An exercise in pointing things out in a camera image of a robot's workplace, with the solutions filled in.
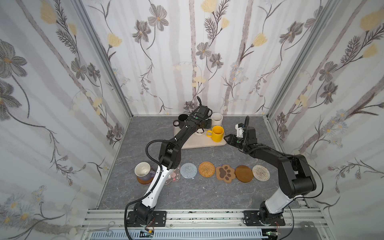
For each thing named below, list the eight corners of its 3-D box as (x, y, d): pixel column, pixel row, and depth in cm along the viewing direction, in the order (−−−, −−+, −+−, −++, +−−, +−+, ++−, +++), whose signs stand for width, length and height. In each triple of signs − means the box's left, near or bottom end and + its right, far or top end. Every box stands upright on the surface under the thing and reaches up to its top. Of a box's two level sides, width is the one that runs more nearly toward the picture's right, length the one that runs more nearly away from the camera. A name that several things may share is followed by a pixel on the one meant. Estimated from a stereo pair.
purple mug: (137, 181, 88) (132, 175, 81) (140, 168, 93) (136, 161, 86) (153, 181, 88) (150, 175, 81) (156, 168, 94) (152, 161, 86)
